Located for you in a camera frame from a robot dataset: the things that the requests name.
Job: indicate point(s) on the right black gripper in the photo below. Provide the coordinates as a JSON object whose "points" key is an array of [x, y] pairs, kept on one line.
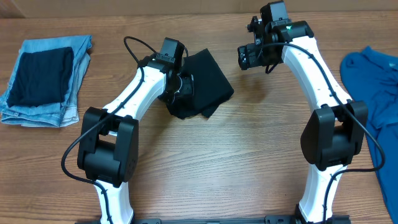
{"points": [[244, 57]]}

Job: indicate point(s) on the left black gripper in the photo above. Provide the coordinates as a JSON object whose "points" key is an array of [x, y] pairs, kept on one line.
{"points": [[185, 86]]}

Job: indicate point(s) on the black t-shirt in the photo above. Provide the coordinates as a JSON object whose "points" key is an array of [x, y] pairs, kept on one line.
{"points": [[210, 87]]}

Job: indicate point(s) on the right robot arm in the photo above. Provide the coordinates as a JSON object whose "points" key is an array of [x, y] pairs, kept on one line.
{"points": [[333, 134]]}

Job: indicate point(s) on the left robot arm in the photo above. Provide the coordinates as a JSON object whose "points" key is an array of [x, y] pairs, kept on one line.
{"points": [[108, 145]]}

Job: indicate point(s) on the blue t-shirt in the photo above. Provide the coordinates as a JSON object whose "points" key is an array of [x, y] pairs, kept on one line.
{"points": [[371, 77]]}

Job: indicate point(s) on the folded light blue jeans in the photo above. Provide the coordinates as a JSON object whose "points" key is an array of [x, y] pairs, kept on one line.
{"points": [[54, 115]]}

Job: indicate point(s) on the folded dark navy shirt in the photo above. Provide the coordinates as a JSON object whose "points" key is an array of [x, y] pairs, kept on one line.
{"points": [[42, 77]]}

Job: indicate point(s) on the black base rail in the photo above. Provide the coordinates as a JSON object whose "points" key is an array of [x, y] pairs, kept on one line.
{"points": [[214, 221]]}

